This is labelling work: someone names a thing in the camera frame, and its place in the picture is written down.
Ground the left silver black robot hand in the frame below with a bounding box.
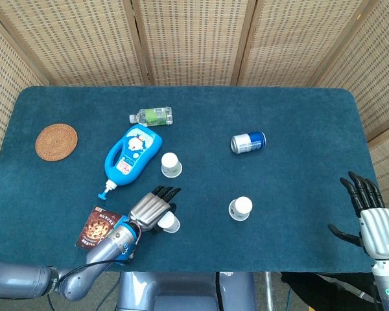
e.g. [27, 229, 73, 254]
[128, 185, 182, 235]

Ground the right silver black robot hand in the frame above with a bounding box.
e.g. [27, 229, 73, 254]
[327, 170, 389, 260]

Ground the white paper cup blue flower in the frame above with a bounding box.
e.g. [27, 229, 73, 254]
[158, 211, 181, 234]
[228, 196, 253, 222]

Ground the white paper cup green flower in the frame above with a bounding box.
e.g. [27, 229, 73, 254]
[160, 152, 183, 178]

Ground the blue detergent pump bottle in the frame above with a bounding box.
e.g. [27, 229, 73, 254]
[97, 124, 163, 200]

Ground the blue brown cookie box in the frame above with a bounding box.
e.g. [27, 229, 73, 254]
[75, 204, 131, 252]

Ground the grey robot torso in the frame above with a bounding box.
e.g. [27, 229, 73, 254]
[115, 271, 257, 311]

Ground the clear water bottle green label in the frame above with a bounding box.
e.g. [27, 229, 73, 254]
[128, 106, 174, 127]

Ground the teal table mat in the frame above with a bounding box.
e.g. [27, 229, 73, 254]
[0, 86, 382, 273]

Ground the round woven rattan coaster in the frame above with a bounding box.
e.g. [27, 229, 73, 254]
[34, 122, 79, 162]

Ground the blue silver drink can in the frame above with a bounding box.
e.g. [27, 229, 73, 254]
[230, 131, 267, 155]

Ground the silver table leg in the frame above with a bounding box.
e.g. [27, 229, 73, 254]
[264, 271, 274, 311]

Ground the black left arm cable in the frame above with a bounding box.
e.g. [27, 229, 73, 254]
[45, 239, 140, 311]

